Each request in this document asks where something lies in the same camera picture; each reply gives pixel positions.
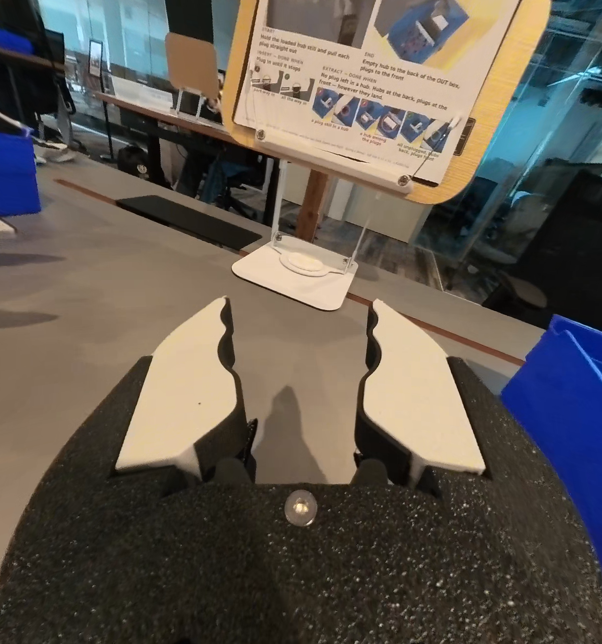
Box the small wooden board stand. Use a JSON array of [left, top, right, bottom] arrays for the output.
[[164, 32, 220, 124]]

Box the wooden office desk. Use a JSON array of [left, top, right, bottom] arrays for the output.
[[0, 43, 108, 167], [94, 91, 261, 202]]

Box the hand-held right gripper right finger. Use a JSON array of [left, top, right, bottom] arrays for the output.
[[353, 298, 486, 490]]

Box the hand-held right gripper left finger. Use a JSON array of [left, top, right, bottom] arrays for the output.
[[114, 296, 259, 488]]

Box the black desk pad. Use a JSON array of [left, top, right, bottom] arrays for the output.
[[115, 195, 262, 251]]

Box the black backpack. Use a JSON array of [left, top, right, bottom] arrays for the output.
[[116, 146, 154, 178]]

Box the instruction sign on stand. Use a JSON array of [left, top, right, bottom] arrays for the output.
[[220, 0, 553, 310]]

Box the blue plastic bin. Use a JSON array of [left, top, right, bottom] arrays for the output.
[[0, 126, 42, 218], [500, 314, 602, 609], [0, 22, 33, 54]]

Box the black computer monitor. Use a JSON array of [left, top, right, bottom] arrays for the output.
[[165, 0, 215, 36]]

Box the black floor sign holder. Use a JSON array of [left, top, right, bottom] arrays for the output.
[[87, 39, 113, 162]]

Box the wooden support post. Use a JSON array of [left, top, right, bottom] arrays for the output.
[[301, 168, 332, 242]]

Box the round stool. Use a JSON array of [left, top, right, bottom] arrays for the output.
[[500, 272, 548, 310]]

